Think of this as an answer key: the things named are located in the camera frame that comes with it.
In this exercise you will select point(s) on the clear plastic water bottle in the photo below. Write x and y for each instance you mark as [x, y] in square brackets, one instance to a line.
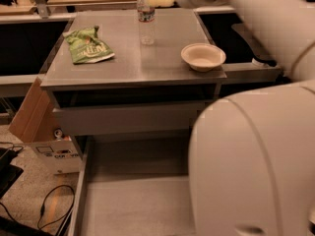
[146, 19]

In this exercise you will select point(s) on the small can in box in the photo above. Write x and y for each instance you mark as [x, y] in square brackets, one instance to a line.
[58, 134]

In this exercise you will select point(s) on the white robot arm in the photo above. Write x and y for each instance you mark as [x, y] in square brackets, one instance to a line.
[252, 154]

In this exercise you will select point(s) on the grey open middle drawer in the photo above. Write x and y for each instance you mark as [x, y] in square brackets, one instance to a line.
[134, 188]

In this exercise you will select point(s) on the white paper bowl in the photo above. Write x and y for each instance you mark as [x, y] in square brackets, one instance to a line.
[203, 57]

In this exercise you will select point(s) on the black object at left edge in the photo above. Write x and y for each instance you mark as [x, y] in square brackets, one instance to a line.
[9, 173]

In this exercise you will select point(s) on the grey drawer cabinet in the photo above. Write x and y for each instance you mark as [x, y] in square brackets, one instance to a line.
[137, 74]

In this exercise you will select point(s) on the green chip bag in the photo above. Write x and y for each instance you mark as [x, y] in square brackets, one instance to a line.
[85, 47]

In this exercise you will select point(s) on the cardboard box with white print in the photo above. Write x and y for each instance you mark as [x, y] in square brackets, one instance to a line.
[34, 125]

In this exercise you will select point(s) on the grey top drawer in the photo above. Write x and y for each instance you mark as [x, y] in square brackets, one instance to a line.
[128, 118]

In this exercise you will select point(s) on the black side table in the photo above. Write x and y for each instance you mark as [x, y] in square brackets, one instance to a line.
[261, 56]

